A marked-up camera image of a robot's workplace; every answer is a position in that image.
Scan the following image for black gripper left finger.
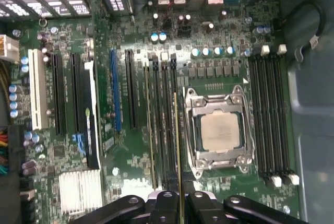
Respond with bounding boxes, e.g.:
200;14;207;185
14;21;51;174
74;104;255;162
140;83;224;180
68;171;182;224

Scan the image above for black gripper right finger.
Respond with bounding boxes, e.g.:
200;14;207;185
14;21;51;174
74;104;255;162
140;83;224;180
182;171;310;224

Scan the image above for green RAM stick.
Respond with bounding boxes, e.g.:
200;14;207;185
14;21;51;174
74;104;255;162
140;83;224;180
173;92;185;224

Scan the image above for CPU socket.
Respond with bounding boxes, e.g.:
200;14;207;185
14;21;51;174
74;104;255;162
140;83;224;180
182;85;256;182

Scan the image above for silver CPU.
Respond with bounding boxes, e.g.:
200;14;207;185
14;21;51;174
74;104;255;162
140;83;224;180
200;112;243;155

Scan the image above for silver finned chipset heatsink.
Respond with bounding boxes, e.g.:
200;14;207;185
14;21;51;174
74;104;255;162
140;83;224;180
58;170;103;216

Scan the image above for black graphics card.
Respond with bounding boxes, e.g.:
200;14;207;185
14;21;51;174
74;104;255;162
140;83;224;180
82;60;102;170

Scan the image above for long black expansion slot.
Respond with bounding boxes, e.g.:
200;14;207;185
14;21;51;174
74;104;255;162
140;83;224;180
124;48;140;131

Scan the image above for blue expansion slot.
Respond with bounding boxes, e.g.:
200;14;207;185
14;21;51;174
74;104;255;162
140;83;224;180
109;48;123;133

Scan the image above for black and grey PC case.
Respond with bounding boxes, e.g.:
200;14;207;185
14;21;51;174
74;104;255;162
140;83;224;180
0;0;334;224

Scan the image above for short black expansion slot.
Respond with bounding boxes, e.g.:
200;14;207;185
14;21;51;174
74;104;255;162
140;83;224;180
50;51;68;136
69;51;85;135

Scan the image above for green motherboard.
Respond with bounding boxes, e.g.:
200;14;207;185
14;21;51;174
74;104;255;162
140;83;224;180
0;0;301;224

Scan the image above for white expansion slot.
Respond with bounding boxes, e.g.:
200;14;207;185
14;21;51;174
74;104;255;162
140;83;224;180
28;48;49;131

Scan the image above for white power connector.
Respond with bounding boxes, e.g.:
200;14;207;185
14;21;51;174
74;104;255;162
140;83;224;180
0;34;21;63

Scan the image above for metal wire locking lever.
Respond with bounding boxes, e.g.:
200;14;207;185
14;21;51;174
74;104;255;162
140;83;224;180
233;86;256;174
183;87;196;178

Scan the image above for metal socket cover frame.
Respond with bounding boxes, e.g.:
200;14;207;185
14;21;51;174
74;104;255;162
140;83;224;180
187;93;253;170

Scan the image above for multicoloured wire bundle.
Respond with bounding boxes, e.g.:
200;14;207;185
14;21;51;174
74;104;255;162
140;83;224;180
0;126;10;178

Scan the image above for yellow power wires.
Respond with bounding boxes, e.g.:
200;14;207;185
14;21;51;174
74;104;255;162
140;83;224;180
0;61;13;123

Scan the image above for black wire white label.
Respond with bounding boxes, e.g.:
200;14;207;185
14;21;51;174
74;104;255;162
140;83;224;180
281;0;327;54

